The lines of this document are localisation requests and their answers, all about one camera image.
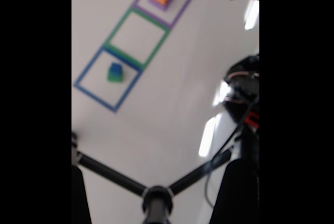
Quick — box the blue tape square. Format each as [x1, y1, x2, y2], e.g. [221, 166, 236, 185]
[74, 46, 144, 114]

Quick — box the striped servo cable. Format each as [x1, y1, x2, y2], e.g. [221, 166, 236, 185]
[224, 71, 259, 103]

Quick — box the small blue cube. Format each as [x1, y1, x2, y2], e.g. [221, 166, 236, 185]
[109, 62, 123, 76]

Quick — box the green tape square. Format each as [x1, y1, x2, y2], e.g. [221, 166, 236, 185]
[103, 7, 171, 71]

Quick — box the large purple cube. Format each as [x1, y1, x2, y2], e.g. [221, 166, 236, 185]
[148, 0, 175, 12]

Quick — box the black camera cable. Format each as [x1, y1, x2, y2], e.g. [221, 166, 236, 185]
[204, 98, 259, 209]

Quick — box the green cube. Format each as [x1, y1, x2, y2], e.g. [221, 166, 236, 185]
[106, 71, 124, 83]

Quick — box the black tripod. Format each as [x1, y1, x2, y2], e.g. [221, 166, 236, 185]
[71, 127, 260, 224]

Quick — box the purple tape square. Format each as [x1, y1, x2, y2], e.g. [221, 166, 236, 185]
[132, 0, 196, 30]

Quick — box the red clamp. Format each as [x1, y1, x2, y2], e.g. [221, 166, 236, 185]
[245, 113, 260, 128]

